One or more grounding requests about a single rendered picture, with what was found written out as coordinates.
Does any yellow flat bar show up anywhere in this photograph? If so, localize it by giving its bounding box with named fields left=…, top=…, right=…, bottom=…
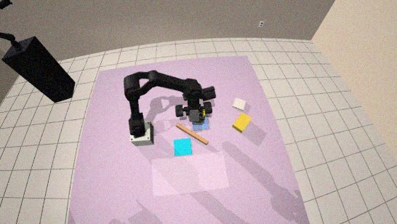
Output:
left=232, top=113, right=251, bottom=133

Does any tan curved wooden bar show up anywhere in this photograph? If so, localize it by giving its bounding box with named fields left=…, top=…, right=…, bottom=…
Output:
left=175, top=123, right=209, bottom=145

